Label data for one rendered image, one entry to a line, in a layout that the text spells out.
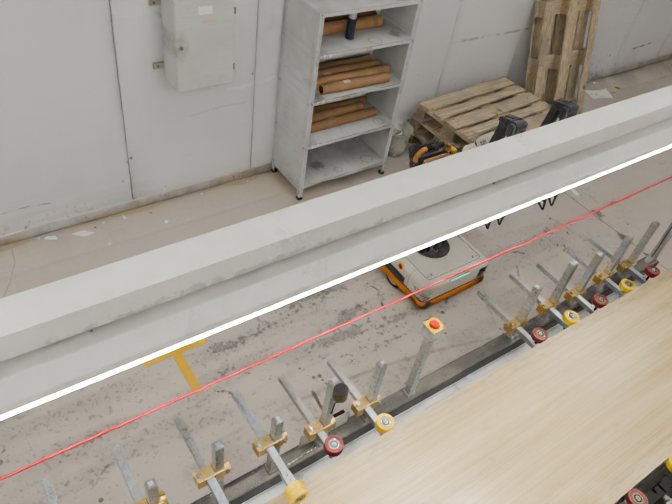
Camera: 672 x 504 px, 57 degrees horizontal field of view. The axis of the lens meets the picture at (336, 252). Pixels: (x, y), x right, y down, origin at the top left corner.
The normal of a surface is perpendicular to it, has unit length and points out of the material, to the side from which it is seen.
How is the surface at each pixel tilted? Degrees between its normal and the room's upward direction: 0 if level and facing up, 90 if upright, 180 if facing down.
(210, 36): 90
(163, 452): 0
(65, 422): 0
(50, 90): 90
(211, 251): 0
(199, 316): 61
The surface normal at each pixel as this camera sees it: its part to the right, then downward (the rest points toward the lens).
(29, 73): 0.56, 0.62
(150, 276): 0.14, -0.72
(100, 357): 0.55, 0.19
